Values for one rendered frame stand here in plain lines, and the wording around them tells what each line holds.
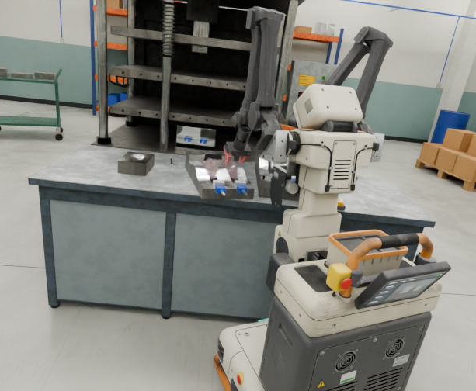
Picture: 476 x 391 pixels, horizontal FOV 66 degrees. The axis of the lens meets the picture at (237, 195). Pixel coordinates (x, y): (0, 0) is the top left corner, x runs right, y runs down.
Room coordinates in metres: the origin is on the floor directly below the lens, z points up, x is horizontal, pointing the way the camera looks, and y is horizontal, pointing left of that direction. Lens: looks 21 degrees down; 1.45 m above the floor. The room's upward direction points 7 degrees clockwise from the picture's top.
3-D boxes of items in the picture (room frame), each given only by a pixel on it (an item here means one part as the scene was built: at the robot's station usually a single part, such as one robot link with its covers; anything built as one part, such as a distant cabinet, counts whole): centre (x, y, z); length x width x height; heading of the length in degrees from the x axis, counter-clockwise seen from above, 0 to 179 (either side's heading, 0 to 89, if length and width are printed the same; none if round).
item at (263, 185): (1.98, -0.23, 0.87); 0.50 x 0.26 x 0.14; 2
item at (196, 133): (2.76, 0.35, 0.87); 0.50 x 0.27 x 0.17; 2
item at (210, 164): (1.88, 0.12, 0.90); 0.26 x 0.18 x 0.08; 19
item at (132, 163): (1.93, 0.58, 0.84); 0.20 x 0.15 x 0.07; 2
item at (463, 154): (5.83, -3.57, 0.37); 1.20 x 0.82 x 0.74; 14
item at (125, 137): (2.83, 0.40, 0.76); 1.30 x 0.84 x 0.06; 92
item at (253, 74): (1.52, -0.01, 1.40); 0.11 x 0.06 x 0.43; 115
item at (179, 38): (2.89, 0.40, 1.52); 1.10 x 0.70 x 0.05; 92
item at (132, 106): (2.88, 0.40, 1.02); 1.10 x 0.74 x 0.05; 92
